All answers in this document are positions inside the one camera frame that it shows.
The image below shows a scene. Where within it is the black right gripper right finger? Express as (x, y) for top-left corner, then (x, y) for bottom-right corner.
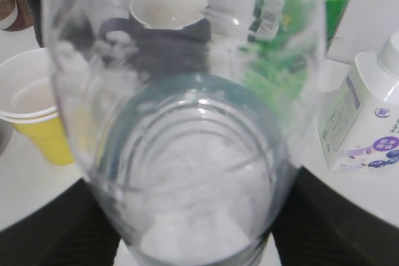
(271, 168), (398, 265)

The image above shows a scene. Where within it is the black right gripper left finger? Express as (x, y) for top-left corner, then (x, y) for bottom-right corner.
(1, 179), (120, 265)

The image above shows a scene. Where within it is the clear water bottle green label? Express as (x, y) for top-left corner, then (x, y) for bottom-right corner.
(44, 0), (318, 265)

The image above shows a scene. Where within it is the dark grey mug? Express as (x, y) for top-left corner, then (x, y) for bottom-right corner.
(99, 0), (211, 83)

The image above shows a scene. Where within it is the white yogurt carton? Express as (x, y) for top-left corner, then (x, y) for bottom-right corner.
(318, 32), (398, 174)

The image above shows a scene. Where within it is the yellow paper cup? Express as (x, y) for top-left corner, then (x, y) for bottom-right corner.
(1, 48), (74, 166)

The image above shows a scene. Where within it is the brown Nescafe coffee bottle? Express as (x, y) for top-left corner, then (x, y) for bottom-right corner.
(1, 0), (32, 32)

